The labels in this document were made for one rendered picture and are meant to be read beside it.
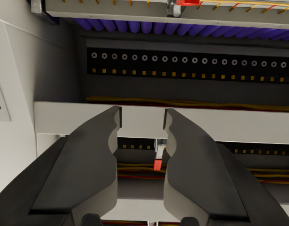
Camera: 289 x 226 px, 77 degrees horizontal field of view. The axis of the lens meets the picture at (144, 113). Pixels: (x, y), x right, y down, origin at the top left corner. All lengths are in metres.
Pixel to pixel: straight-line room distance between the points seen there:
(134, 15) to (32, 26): 0.13
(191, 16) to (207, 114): 0.13
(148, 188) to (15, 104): 0.32
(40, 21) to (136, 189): 0.37
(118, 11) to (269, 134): 0.26
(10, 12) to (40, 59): 0.07
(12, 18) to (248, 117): 0.31
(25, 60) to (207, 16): 0.23
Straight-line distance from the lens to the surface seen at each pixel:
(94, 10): 0.26
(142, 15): 0.26
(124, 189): 0.46
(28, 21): 0.29
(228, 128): 0.28
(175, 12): 0.22
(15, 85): 0.27
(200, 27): 0.31
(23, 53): 0.27
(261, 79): 0.45
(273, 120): 0.31
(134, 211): 0.39
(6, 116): 0.30
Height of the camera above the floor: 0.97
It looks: 28 degrees up
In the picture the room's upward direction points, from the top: 177 degrees counter-clockwise
